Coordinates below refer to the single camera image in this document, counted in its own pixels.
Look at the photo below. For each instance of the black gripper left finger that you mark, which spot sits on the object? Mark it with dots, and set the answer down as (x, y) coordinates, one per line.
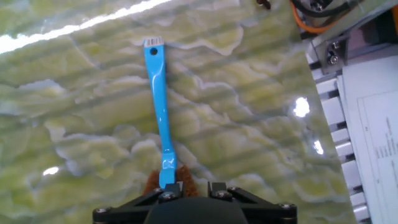
(133, 208)

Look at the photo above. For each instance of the white paper with table print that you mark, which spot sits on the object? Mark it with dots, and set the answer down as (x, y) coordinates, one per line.
(373, 93)

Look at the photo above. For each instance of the green marble pattern mat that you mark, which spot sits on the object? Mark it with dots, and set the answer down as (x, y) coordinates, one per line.
(77, 109)

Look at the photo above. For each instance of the orange plastic block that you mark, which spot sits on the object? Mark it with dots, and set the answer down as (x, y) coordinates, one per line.
(395, 18)

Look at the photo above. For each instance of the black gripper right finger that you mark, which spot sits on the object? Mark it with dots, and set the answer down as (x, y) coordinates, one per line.
(258, 208)

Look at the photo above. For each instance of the metal corner bracket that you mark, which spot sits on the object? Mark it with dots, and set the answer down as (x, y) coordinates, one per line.
(326, 56)

